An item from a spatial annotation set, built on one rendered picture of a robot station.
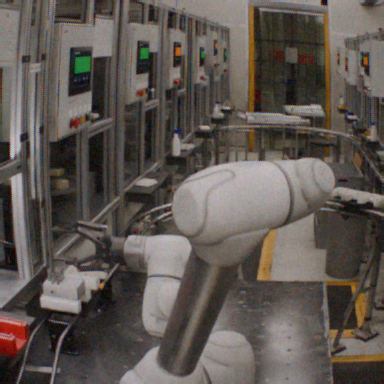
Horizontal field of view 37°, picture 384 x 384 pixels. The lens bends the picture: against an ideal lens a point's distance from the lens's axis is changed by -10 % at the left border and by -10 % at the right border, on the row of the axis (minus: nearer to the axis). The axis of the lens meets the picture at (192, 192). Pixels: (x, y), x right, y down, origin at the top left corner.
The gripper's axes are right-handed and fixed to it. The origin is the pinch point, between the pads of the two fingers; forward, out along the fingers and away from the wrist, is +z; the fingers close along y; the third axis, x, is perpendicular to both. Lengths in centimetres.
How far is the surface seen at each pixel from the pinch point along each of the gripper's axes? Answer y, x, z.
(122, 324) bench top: -44, -40, -6
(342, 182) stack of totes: -52, -351, -114
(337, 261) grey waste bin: -98, -277, -108
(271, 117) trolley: -21, -536, -44
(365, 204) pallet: -29, -184, -113
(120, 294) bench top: -44, -69, 2
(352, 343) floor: -112, -163, -114
